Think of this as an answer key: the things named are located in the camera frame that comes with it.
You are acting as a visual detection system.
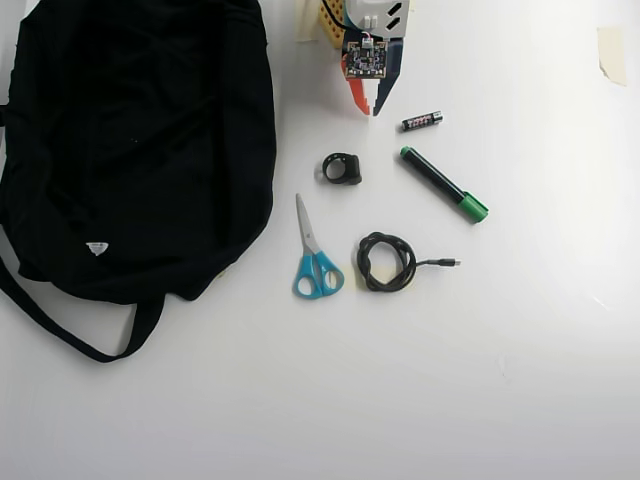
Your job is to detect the navy gripper finger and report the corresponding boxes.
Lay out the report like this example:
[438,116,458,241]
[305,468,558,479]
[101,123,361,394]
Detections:
[372,69,406,119]

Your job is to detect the yellow perforated base part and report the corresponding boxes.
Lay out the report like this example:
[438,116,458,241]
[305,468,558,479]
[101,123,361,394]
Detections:
[316,0,347,49]

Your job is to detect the scissors with blue handles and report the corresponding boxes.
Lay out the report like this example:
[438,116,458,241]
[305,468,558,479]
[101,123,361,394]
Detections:
[292,192,346,301]

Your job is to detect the green marker with black barrel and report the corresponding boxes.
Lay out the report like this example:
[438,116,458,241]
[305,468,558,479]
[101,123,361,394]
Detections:
[398,145,490,225]

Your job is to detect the coiled black USB cable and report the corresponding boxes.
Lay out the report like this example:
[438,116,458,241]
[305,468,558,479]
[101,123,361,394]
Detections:
[356,230,462,294]

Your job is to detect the navy gripper body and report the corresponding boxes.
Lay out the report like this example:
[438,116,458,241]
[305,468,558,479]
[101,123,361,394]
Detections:
[384,36,407,77]

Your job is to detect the beige masking tape piece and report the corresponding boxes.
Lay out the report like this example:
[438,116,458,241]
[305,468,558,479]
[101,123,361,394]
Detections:
[596,26,629,88]
[293,0,322,44]

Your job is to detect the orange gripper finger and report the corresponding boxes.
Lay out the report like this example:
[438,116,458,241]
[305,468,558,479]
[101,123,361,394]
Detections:
[341,53,377,118]

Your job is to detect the black AA battery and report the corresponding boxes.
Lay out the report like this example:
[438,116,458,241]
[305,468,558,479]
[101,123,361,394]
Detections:
[400,111,444,134]

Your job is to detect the bare camera circuit board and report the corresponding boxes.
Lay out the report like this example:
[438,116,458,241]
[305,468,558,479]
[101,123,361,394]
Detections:
[342,33,389,82]

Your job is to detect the black bike light with strap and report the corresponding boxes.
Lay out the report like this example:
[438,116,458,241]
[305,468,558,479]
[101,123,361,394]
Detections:
[314,151,364,186]

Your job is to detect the black fabric bag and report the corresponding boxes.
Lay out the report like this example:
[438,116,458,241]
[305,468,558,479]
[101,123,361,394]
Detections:
[0,0,279,365]

